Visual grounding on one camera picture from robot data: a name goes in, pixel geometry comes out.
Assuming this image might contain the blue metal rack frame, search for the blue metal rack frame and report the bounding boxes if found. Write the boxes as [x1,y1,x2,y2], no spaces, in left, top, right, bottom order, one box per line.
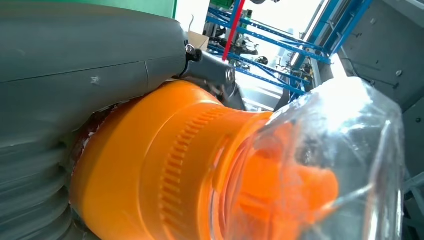
[204,0,375,104]

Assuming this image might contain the orange plastic bottle clear cap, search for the orange plastic bottle clear cap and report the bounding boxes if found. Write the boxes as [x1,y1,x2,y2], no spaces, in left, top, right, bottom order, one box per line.
[68,76,408,240]

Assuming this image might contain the brown cardboard box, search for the brown cardboard box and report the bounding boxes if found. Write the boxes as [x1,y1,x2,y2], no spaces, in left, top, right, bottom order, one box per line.
[187,30,211,52]

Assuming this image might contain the red metal pole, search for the red metal pole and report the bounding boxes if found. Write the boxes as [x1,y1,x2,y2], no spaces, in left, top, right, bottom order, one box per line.
[221,0,247,63]

